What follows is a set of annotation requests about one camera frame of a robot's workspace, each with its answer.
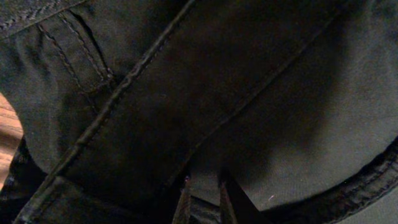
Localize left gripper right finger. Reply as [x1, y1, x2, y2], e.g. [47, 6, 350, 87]
[219, 170, 272, 224]

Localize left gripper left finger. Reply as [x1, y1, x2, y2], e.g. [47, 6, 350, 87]
[172, 175, 191, 224]

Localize black pants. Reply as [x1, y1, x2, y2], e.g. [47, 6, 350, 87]
[1, 0, 397, 223]

